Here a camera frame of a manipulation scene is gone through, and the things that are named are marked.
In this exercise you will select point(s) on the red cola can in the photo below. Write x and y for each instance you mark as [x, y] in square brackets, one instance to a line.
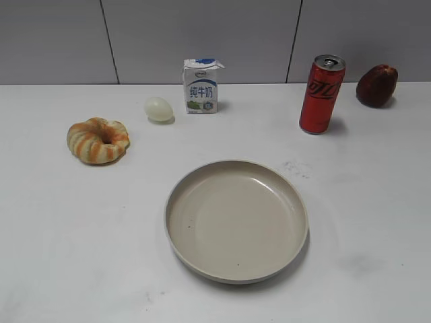
[324, 81]

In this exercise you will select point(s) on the beige round plate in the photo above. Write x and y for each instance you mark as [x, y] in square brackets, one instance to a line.
[235, 222]

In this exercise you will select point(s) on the white egg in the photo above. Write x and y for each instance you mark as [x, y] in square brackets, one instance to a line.
[158, 109]

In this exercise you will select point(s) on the white blue milk carton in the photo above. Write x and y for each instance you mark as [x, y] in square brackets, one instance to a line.
[200, 85]

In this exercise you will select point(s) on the dark red avocado fruit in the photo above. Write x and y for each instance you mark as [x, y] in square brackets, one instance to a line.
[376, 87]

